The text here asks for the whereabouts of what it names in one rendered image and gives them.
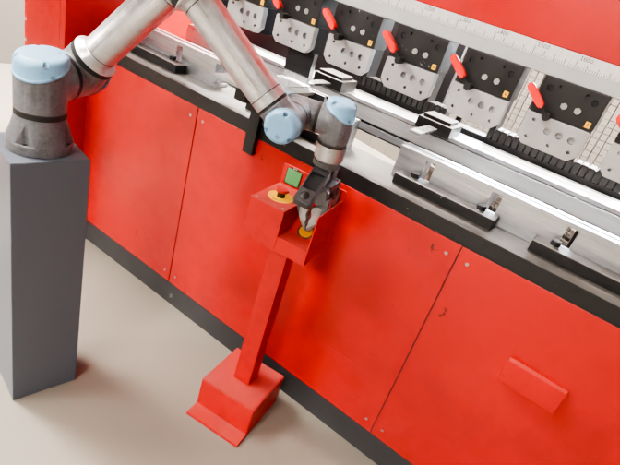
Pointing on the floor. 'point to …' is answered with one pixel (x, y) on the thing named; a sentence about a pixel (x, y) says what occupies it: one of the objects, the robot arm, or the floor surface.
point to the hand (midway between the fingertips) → (305, 228)
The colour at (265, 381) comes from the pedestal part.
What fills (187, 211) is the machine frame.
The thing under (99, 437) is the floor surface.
